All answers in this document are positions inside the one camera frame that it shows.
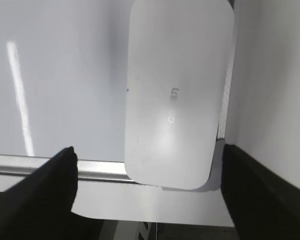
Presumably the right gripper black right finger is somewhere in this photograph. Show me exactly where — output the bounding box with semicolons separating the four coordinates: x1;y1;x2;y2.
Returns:
221;144;300;240

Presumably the white board eraser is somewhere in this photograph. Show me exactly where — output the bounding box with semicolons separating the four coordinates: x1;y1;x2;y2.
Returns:
124;0;234;190

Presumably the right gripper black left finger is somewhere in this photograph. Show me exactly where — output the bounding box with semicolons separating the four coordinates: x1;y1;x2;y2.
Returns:
0;146;78;240

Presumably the white board with grey frame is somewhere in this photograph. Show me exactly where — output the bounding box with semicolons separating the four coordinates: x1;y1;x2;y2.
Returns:
0;0;234;193

